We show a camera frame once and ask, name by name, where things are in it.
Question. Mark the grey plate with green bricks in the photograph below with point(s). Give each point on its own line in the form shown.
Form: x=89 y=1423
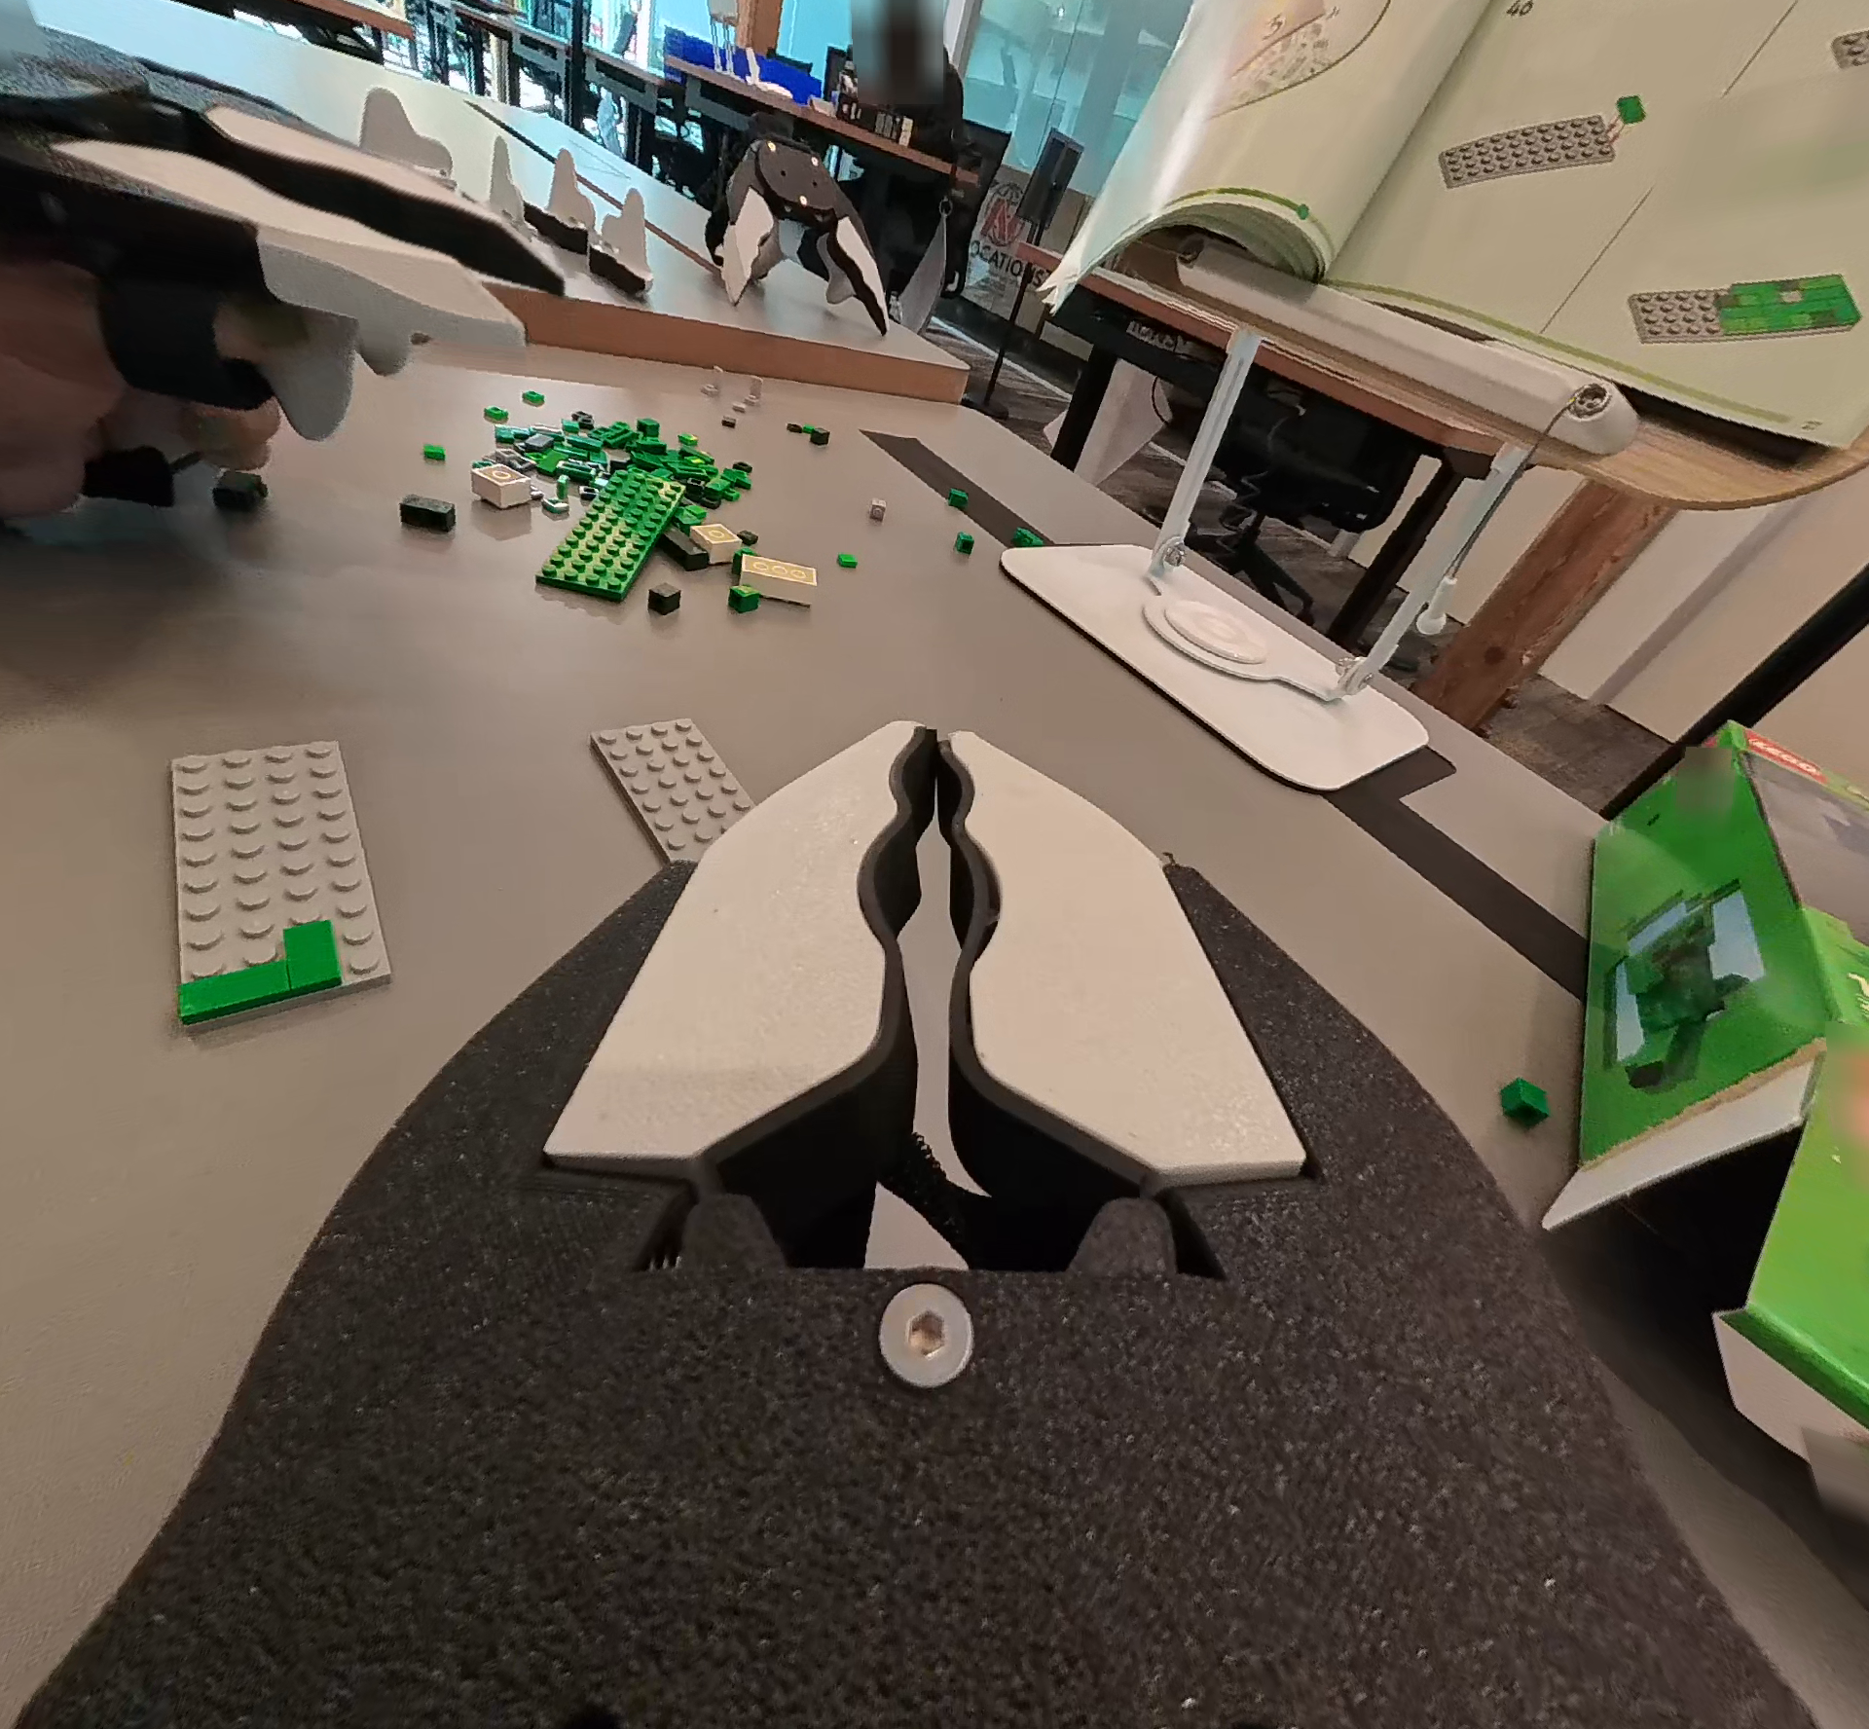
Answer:
x=270 y=854

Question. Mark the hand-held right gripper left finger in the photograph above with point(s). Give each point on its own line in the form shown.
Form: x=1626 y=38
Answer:
x=760 y=970

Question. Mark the wood-edged table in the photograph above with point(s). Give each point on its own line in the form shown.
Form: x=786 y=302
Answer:
x=680 y=268

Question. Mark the green cardboard box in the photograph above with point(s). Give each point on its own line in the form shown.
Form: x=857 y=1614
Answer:
x=1680 y=970
x=1812 y=1261

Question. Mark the black tape strip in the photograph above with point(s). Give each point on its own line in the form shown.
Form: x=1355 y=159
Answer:
x=935 y=472

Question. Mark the black office chair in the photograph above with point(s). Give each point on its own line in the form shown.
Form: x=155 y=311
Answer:
x=1286 y=489

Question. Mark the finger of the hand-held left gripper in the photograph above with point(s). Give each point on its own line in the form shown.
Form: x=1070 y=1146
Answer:
x=322 y=152
x=395 y=298

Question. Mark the dark monitor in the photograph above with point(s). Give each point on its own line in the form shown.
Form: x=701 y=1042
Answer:
x=1052 y=176

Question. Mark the wooden-legged table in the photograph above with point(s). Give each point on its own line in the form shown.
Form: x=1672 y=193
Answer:
x=1547 y=590

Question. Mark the open instruction booklet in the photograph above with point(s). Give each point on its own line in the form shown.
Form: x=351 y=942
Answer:
x=1533 y=152

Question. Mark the plain grey studded plate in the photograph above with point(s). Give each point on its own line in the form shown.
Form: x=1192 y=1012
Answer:
x=667 y=782

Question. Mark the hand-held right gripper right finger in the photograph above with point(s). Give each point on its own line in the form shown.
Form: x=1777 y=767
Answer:
x=1125 y=1015

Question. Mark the dark green brick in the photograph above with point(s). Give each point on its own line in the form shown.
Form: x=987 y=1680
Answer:
x=427 y=511
x=239 y=492

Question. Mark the pile of mixed bricks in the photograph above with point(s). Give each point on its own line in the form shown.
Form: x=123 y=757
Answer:
x=584 y=445

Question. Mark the long white brick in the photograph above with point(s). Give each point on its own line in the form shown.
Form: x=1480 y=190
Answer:
x=779 y=580

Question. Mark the person's left hand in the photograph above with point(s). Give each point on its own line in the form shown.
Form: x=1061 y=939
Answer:
x=51 y=371

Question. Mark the long green studded plate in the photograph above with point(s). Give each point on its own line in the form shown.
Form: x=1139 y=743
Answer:
x=608 y=539

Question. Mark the white book stand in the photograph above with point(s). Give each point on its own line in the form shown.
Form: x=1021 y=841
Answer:
x=1242 y=692

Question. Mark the idle black gripper device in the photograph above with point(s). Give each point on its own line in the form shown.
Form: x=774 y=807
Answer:
x=795 y=176

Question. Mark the grey desk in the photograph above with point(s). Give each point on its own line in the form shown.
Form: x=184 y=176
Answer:
x=438 y=765

